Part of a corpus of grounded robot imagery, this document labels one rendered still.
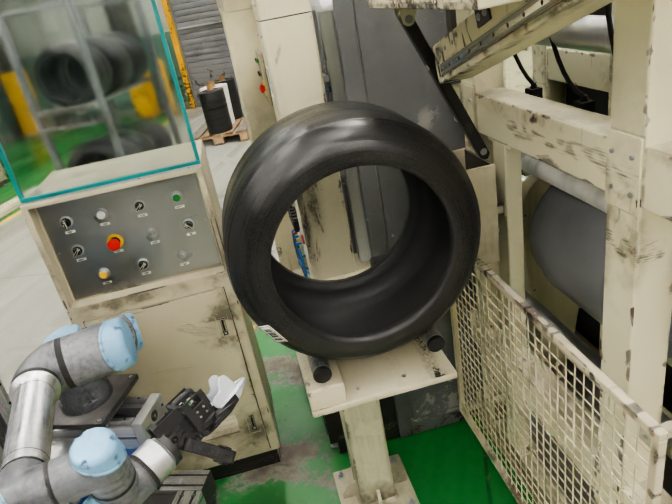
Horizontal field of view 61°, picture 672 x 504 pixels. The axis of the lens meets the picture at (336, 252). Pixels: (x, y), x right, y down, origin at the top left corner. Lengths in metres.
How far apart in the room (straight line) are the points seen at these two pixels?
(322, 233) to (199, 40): 9.77
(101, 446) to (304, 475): 1.48
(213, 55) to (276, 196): 10.10
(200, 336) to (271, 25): 1.11
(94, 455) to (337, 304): 0.78
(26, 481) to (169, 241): 1.09
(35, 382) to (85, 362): 0.10
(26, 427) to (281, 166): 0.65
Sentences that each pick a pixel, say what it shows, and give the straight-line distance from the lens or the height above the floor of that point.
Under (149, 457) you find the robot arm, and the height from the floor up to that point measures 1.02.
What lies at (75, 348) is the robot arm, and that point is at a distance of 1.35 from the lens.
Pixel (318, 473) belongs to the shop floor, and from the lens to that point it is 2.39.
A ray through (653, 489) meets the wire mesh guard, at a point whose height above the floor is 0.88.
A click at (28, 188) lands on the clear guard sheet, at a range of 1.95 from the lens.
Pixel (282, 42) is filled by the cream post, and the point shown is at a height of 1.60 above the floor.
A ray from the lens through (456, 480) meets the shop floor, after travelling 2.29.
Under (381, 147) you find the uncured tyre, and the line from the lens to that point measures 1.14.
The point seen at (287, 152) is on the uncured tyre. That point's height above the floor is 1.43.
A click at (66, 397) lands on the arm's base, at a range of 1.85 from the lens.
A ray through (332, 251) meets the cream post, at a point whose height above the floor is 1.03.
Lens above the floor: 1.71
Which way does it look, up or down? 25 degrees down
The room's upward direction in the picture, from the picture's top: 11 degrees counter-clockwise
